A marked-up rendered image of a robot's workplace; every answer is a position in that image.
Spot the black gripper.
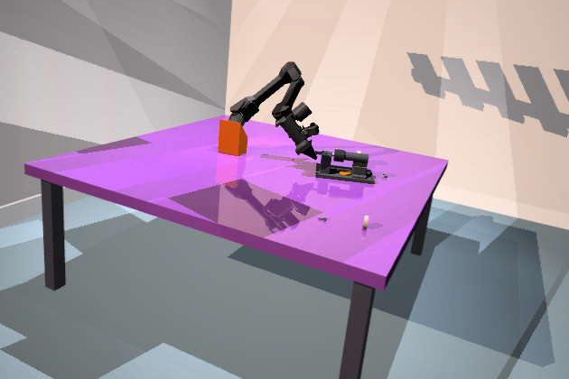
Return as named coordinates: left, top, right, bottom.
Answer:
left=288, top=125, right=317, bottom=160

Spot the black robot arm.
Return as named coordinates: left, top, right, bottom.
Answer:
left=228, top=61, right=320, bottom=140

